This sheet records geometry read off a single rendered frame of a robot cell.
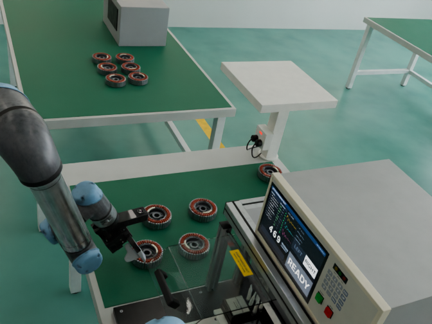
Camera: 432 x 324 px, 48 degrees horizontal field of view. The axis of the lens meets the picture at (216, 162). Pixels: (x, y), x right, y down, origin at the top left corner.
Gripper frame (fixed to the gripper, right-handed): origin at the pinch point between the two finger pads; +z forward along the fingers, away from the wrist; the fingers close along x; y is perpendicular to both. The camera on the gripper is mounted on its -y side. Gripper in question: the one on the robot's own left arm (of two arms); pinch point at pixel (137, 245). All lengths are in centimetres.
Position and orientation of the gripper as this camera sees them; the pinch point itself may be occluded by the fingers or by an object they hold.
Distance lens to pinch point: 164.6
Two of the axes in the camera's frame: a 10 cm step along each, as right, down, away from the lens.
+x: 5.4, 5.5, -6.3
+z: 2.6, 6.1, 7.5
